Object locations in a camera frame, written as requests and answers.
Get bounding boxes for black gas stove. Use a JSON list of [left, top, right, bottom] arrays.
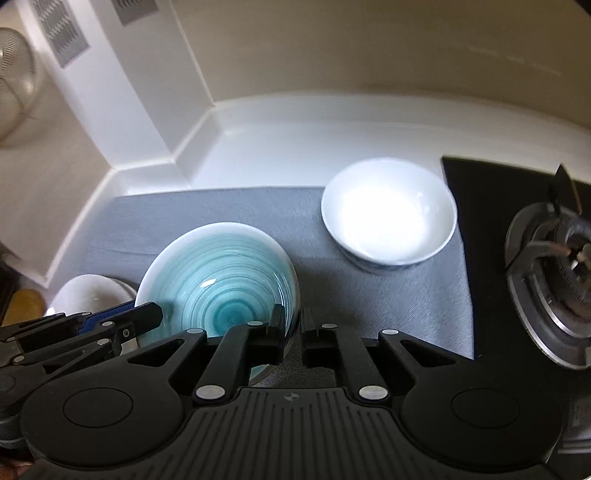
[[442, 156, 590, 471]]

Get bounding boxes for metal mesh strainer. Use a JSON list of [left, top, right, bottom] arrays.
[[0, 27, 38, 139]]

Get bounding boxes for cream bowls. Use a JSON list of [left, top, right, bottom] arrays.
[[43, 273, 139, 356]]

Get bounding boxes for teal glazed bowl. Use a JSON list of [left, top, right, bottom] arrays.
[[135, 222, 301, 355]]

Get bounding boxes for grey dish mat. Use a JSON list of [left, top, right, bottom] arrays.
[[80, 188, 474, 358]]

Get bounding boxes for wooden cutting board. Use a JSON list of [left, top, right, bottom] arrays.
[[2, 289, 47, 326]]

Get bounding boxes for blue patterned white bowl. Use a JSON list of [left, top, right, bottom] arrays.
[[321, 158, 458, 273]]

